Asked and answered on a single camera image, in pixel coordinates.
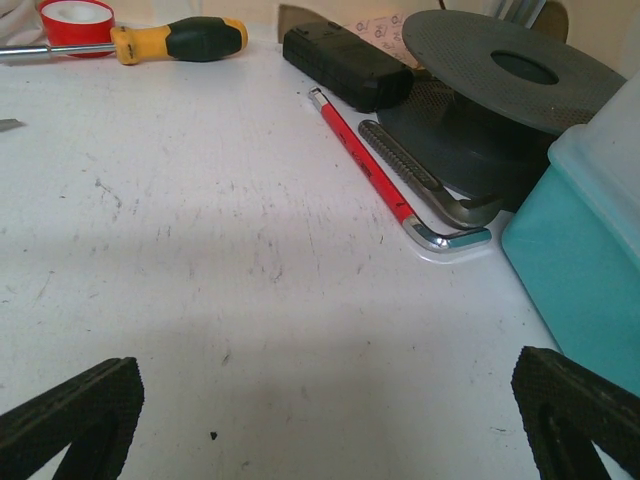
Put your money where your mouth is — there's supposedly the red tape roll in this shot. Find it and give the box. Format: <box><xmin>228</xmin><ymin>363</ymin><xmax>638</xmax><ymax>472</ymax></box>
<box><xmin>38</xmin><ymin>1</ymin><xmax>115</xmax><ymax>58</ymax></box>

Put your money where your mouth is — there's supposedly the teal plastic toolbox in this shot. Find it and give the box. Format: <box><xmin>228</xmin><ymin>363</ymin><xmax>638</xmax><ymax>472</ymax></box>
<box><xmin>502</xmin><ymin>76</ymin><xmax>639</xmax><ymax>394</ymax></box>

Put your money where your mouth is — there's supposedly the dark steel hex key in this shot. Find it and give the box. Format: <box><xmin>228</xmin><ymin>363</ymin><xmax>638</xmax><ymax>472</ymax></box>
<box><xmin>358</xmin><ymin>120</ymin><xmax>503</xmax><ymax>230</ymax></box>

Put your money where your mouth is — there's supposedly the black rectangular case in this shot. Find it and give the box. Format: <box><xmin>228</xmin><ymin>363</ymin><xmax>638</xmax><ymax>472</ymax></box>
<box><xmin>283</xmin><ymin>21</ymin><xmax>414</xmax><ymax>113</ymax></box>

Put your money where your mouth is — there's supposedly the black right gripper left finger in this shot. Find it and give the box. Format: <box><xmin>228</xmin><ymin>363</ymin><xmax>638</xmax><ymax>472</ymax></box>
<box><xmin>1</xmin><ymin>357</ymin><xmax>144</xmax><ymax>479</ymax></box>

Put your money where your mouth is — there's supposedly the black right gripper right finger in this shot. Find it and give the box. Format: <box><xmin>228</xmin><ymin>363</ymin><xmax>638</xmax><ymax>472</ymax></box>
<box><xmin>511</xmin><ymin>346</ymin><xmax>639</xmax><ymax>479</ymax></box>

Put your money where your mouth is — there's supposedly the red handled hex key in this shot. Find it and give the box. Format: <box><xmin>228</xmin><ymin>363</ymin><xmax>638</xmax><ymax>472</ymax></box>
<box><xmin>308</xmin><ymin>87</ymin><xmax>492</xmax><ymax>254</ymax></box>

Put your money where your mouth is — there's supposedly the yellow black handle screwdriver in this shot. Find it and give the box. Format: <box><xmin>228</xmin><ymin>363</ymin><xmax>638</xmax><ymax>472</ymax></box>
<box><xmin>1</xmin><ymin>16</ymin><xmax>248</xmax><ymax>66</ymax></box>

